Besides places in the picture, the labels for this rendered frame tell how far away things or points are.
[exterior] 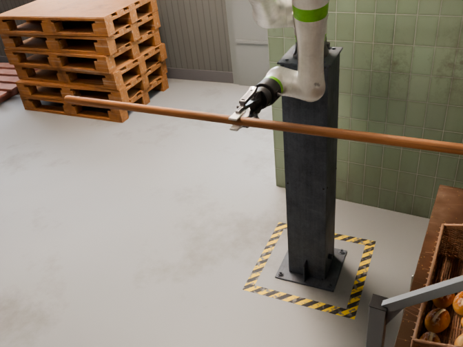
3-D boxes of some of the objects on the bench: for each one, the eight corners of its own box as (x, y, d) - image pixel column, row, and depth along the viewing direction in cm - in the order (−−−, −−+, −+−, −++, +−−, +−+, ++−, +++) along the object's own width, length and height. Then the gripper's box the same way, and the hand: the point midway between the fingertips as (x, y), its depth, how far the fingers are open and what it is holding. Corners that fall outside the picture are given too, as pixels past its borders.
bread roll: (438, 339, 145) (440, 328, 142) (418, 327, 149) (420, 315, 146) (454, 321, 150) (457, 310, 147) (435, 309, 154) (437, 298, 151)
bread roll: (448, 314, 152) (451, 302, 149) (427, 305, 156) (429, 294, 153) (457, 293, 159) (459, 282, 156) (436, 286, 162) (439, 275, 159)
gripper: (271, 76, 164) (240, 104, 147) (273, 116, 173) (244, 147, 156) (252, 74, 168) (220, 100, 151) (255, 113, 176) (225, 144, 159)
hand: (237, 120), depth 156 cm, fingers closed on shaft, 3 cm apart
